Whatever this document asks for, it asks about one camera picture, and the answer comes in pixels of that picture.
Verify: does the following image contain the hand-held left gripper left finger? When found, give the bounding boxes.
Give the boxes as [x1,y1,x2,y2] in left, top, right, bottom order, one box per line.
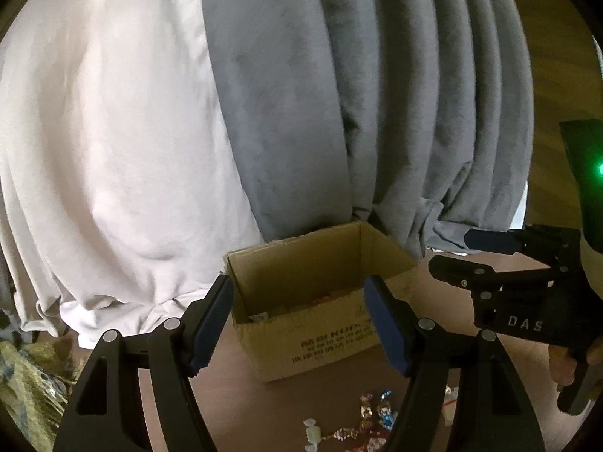
[53,273,236,452]

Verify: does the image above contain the candies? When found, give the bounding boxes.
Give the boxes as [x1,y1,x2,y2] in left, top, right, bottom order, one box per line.
[301,383,460,452]

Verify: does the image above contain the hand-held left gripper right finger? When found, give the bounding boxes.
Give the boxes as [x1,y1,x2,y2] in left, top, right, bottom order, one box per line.
[364,274,540,452]

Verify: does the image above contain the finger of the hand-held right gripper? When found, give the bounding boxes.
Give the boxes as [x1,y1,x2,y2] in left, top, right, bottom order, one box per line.
[428,254,561,302]
[464,225,582,270]

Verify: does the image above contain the brown cardboard box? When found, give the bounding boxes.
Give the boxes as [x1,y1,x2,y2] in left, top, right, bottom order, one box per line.
[223,220,419,383]

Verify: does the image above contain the grey curtain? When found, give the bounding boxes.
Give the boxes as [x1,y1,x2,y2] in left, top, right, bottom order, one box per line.
[198,0,529,259]

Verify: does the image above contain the yellow checked blanket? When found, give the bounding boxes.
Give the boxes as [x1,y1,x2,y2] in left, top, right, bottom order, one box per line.
[0,339,84,452]

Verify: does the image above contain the person's right hand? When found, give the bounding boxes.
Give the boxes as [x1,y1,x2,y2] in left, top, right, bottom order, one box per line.
[549,344,578,388]

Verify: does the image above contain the white curtain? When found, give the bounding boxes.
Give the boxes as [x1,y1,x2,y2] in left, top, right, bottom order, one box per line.
[0,0,263,350]

